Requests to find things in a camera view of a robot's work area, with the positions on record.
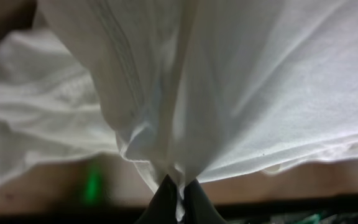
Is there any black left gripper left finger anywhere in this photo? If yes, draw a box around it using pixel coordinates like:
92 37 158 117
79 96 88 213
135 175 177 224

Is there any white Puma t-shirt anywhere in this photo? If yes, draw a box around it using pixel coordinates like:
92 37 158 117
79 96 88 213
0 0 358 220

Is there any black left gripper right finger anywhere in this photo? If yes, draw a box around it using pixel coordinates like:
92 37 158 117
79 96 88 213
183 179 227 224

